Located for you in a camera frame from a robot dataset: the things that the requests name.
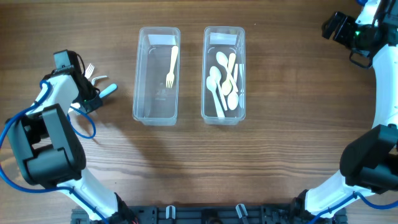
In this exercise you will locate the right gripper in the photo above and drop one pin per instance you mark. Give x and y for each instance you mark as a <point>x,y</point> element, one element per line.
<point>347,22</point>

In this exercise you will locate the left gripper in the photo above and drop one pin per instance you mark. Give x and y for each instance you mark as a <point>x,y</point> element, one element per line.
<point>97,102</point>

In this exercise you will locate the light blue plastic fork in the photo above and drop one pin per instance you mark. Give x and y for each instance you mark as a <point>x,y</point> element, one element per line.
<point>108,90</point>

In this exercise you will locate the cream yellow plastic fork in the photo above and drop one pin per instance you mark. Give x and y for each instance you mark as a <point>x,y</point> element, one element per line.
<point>173,58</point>

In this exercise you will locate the white spoon low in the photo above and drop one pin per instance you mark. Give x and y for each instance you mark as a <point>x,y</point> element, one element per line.
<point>227,85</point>

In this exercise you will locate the translucent white plastic spoon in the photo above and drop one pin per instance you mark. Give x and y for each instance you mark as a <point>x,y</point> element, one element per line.
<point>216,75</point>

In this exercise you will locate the cream yellow plastic spoon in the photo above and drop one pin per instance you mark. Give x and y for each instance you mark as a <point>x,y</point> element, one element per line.
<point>230,62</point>

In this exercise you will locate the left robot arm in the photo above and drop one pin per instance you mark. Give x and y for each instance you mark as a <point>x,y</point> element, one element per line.
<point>47,147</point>

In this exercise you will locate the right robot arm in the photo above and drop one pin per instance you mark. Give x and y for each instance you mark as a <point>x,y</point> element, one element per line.
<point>367,165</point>

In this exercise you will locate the left clear plastic container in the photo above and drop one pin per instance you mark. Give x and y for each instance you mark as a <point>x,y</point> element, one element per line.
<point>154,104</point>

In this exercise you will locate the clear plastic container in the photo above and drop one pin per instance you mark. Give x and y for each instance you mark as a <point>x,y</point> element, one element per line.
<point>228,40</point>
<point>154,104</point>

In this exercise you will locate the right clear plastic container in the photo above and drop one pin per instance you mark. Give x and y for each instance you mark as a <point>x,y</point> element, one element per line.
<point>228,40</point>

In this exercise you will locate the translucent bent plastic fork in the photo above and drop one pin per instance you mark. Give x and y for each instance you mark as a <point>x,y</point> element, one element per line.
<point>95,79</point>

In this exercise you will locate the white plastic fork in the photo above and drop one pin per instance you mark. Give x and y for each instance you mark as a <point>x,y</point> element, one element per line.
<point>89,71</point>

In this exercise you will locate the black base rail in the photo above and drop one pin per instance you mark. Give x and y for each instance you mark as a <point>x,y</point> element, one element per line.
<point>264,214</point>

